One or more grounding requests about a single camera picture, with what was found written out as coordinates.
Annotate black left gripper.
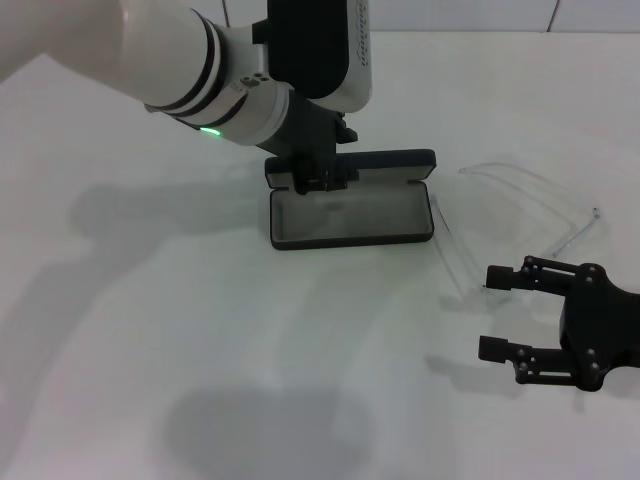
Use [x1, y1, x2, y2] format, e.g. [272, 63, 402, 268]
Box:
[254, 85, 361, 196]

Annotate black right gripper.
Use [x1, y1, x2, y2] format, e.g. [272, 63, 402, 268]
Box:
[478, 254, 640, 394]

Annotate black glasses case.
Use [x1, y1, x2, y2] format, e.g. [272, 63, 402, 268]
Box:
[263, 148, 437, 251]

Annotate clear white glasses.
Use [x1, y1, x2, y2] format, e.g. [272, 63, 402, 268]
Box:
[430, 162, 604, 296]

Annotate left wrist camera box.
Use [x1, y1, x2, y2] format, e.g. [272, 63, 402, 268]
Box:
[252, 0, 375, 114]

